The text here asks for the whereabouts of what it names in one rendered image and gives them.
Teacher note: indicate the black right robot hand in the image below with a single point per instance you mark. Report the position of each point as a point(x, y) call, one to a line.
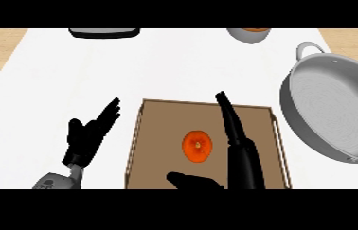
point(240, 151)

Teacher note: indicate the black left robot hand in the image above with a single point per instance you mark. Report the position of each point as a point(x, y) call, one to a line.
point(86, 136)

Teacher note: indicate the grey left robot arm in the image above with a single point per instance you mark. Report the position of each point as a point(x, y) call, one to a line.
point(61, 180)

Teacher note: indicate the brown wooden tray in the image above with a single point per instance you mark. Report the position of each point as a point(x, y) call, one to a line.
point(205, 145)

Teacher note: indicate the orange squash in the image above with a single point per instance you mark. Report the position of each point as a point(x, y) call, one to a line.
point(197, 146)

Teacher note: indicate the grey metal pot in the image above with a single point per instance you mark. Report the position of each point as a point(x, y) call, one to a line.
point(322, 104)

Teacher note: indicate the grey bowl with orange content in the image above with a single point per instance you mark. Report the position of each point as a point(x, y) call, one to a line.
point(249, 35)

